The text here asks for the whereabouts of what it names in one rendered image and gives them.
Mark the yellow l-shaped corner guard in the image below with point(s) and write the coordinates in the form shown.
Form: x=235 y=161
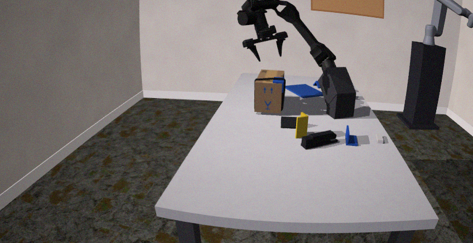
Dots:
x=301 y=125

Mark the brown cardboard box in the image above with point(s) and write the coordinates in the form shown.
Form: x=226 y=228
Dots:
x=268 y=95

